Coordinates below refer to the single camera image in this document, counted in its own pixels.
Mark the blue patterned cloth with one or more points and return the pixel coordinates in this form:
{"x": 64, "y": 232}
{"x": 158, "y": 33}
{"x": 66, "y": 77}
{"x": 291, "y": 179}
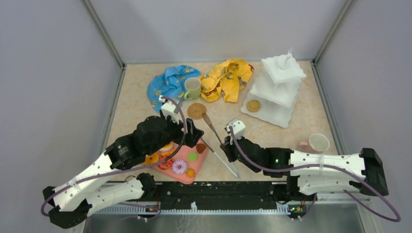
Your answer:
{"x": 170, "y": 84}

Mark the yellow orange pastry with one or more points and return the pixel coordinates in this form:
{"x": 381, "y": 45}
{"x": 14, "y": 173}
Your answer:
{"x": 167, "y": 147}

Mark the pink plastic tray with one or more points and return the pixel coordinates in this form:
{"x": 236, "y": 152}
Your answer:
{"x": 183, "y": 154}

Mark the round tan muffin cake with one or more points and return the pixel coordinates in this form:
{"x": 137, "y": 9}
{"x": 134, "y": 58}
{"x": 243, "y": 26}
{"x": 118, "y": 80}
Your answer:
{"x": 253, "y": 106}

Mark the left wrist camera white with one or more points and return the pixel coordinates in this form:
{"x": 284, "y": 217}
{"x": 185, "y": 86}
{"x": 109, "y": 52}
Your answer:
{"x": 170, "y": 108}

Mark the green round macaron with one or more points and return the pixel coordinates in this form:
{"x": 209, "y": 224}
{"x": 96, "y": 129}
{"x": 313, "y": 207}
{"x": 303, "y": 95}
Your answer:
{"x": 192, "y": 156}

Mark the green mug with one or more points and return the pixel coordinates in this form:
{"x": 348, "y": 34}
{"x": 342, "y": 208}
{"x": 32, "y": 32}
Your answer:
{"x": 193, "y": 89}

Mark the orange glazed bun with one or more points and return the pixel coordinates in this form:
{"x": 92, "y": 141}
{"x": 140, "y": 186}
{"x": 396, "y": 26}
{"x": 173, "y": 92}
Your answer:
{"x": 151, "y": 159}

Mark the purple sprinkled donut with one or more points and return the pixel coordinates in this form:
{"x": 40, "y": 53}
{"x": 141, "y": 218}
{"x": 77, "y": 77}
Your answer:
{"x": 179, "y": 166}

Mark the pink cup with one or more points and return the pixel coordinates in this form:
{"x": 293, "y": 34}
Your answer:
{"x": 316, "y": 143}

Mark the orange swirl cookie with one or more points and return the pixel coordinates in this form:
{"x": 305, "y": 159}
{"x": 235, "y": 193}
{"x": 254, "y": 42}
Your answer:
{"x": 190, "y": 173}

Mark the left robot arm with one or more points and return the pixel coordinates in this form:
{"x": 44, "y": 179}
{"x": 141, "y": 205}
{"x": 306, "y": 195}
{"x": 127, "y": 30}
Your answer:
{"x": 72, "y": 203}

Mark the brown heart cookie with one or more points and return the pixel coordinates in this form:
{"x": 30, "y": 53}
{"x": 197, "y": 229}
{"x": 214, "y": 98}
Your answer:
{"x": 201, "y": 147}

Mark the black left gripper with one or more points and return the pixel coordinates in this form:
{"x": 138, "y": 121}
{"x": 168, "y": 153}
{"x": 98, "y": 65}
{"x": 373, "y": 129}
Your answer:
{"x": 194, "y": 134}

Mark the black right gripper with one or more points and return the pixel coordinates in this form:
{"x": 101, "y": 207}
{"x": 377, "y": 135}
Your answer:
{"x": 227, "y": 146}

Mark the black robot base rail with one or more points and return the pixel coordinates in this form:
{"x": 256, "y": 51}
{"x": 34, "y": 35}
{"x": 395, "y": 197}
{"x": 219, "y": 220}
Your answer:
{"x": 223, "y": 195}

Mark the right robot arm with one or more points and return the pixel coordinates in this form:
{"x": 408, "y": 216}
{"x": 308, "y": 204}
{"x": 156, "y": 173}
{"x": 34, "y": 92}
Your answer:
{"x": 310, "y": 173}

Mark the white tiered dessert stand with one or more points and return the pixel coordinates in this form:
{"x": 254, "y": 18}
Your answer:
{"x": 276, "y": 88}

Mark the woven rattan coaster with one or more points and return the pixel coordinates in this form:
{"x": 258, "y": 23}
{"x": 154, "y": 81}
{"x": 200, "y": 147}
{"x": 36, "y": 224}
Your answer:
{"x": 196, "y": 110}

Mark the yellow patterned cloth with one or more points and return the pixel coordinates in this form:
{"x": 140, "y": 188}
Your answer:
{"x": 226, "y": 80}

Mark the red orange donut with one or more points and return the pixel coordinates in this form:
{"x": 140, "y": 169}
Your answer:
{"x": 166, "y": 164}

